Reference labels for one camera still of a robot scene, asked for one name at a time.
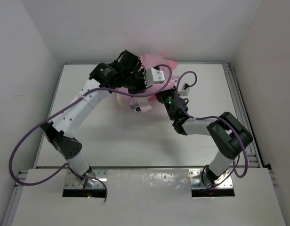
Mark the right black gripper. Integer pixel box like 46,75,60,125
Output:
153,84,179,121

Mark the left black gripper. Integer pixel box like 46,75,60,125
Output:
121,69,153,98

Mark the pink pillowcase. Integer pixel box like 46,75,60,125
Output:
115,53,180,109

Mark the cream pillow with bear print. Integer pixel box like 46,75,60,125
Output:
117,94,152,113

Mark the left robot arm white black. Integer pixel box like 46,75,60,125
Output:
41,50,146,176

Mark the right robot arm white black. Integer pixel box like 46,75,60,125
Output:
156,89,253,187

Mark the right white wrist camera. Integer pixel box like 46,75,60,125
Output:
178,83,190,97

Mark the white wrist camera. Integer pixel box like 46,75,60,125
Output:
178,83,190,97
145,68,165,87

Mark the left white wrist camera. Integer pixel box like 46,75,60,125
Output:
145,68,165,87

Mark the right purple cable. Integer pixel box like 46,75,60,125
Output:
174,72,249,178

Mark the purple cable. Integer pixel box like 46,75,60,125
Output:
174,72,249,178
8,64,173,203

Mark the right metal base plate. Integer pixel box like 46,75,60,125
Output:
189,169,235,189

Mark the metal base plate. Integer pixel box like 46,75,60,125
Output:
189,169,235,189
64,170,107,190

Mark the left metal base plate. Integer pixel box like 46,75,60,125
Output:
64,170,107,190

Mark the aluminium table frame rail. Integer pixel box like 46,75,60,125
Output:
223,63,272,170

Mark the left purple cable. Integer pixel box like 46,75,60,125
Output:
8,64,173,203

